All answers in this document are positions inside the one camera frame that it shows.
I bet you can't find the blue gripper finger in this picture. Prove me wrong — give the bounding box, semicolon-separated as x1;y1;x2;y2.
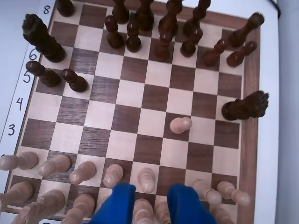
90;182;136;224
168;183;217;224

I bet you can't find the light wooden pawn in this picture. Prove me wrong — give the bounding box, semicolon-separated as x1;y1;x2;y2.
102;163;124;189
37;154;71;177
0;151;38;171
170;116;193;135
137;167;156;194
216;181;251;206
192;179;222;205
69;161;97;185

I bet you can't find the light wooden bishop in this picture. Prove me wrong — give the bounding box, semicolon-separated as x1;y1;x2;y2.
154;201;172;224
60;193;96;224

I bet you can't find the light wooden king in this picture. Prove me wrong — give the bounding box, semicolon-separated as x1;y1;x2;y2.
133;198;155;224

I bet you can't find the light wooden knight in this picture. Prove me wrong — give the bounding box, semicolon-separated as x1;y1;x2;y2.
9;189;66;224

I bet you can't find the wooden chessboard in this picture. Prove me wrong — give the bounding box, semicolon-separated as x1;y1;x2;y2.
4;0;262;224

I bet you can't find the dark wooden knight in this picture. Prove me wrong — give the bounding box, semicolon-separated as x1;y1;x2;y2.
221;90;270;121
22;13;66;63

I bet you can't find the white paper strip with numbers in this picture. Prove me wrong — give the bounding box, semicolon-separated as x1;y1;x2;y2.
0;0;57;161

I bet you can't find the dark wooden king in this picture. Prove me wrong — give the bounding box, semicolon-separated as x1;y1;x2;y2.
158;0;184;39

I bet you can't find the dark wooden queen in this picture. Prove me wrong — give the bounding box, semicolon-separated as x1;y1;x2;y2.
135;0;155;32

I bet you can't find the dark wooden bishop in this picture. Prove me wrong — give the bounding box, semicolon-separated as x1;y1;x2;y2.
112;0;130;25
183;0;212;35

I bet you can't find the black cable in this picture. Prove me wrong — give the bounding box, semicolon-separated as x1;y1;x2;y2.
268;0;281;19

